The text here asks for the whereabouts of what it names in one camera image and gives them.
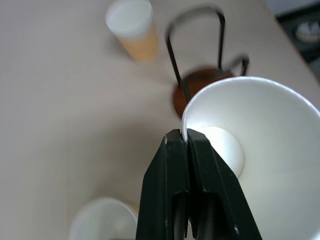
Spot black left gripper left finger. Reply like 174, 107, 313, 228
135, 128, 190, 240

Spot white paper cup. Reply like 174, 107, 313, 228
181, 76, 320, 240

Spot round white grey object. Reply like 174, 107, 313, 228
296, 20, 320, 41

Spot black wire cup holder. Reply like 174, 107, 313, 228
164, 5, 251, 118

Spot orange paper cup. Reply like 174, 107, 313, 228
104, 0, 160, 62
69, 196, 140, 240

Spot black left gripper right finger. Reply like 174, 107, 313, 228
186, 128, 263, 240

